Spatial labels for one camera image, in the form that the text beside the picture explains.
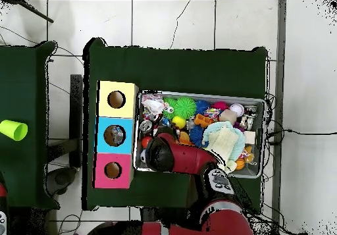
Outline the mint knitted cloth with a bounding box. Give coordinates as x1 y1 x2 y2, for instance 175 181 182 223
201 120 246 162

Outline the blue spiky rubber ball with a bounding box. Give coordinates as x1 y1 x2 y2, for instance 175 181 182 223
195 99 211 115

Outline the wooden box with three holes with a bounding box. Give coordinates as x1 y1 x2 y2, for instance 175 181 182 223
91 80 140 190

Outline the dark thin rod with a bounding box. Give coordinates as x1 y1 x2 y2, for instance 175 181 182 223
10 0 55 24

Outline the white baseball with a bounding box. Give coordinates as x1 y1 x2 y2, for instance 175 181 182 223
228 103 245 118

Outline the yellow smooth ball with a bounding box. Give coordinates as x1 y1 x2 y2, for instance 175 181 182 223
171 115 187 130

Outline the thin black cable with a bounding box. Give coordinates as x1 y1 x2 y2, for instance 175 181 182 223
267 128 337 145

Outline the lime green plastic cup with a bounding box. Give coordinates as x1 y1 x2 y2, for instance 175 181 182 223
0 119 29 142

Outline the cream knitted cloth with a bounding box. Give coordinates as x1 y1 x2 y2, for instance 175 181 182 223
206 126 239 174

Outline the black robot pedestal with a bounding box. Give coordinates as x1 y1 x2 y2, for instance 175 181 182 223
140 207 201 222

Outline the silver drink can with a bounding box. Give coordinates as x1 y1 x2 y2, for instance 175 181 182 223
139 119 153 133

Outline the orange long toy block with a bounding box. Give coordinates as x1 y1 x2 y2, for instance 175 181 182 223
194 113 215 128

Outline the green spiky rubber ball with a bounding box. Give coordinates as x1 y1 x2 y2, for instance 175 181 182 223
163 96 197 121

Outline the shallow wire mesh bin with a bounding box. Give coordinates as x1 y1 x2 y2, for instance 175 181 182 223
132 89 267 179

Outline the dark green table cloth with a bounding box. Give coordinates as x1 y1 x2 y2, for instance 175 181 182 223
82 37 269 211
0 40 60 210

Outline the grey rounded stand foot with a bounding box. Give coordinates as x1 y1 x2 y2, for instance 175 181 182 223
46 166 78 196

